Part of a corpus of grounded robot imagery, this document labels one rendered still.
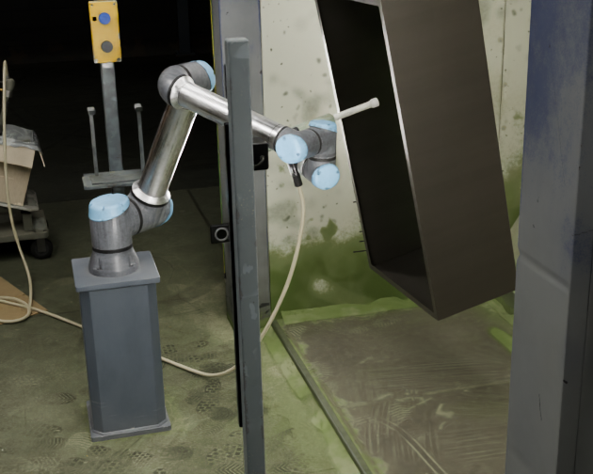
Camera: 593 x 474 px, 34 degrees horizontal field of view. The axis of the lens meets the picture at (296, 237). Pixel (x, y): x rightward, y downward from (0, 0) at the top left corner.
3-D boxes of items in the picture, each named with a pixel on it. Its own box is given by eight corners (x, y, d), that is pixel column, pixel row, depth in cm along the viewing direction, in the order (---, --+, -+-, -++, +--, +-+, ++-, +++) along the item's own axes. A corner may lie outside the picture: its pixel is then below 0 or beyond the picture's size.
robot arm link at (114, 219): (83, 245, 361) (78, 200, 356) (116, 232, 374) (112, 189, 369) (111, 253, 353) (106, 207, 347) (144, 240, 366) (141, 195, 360)
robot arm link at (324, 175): (342, 161, 311) (341, 191, 315) (328, 150, 322) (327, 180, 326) (314, 164, 308) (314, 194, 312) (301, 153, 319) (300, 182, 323)
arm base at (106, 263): (90, 279, 355) (88, 254, 352) (87, 262, 373) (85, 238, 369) (142, 274, 360) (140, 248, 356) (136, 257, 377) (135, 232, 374)
